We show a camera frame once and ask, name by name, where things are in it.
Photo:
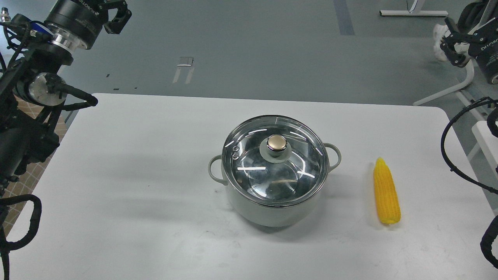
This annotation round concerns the yellow corn cob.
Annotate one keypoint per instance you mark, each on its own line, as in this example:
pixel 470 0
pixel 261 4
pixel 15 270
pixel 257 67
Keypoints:
pixel 386 200

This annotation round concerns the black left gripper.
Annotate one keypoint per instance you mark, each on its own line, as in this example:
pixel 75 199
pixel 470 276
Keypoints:
pixel 85 20

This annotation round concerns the glass pot lid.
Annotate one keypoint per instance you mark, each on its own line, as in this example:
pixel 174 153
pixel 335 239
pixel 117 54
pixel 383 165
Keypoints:
pixel 275 160

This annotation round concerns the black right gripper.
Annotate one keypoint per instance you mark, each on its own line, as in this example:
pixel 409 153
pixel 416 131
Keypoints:
pixel 483 47

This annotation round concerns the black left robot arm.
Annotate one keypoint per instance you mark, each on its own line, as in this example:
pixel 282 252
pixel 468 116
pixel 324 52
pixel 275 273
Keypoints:
pixel 33 95

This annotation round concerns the grey-green steel cooking pot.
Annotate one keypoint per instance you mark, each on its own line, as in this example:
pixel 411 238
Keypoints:
pixel 266 215

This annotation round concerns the white desk leg frame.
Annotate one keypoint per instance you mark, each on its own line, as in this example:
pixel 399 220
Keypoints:
pixel 416 9

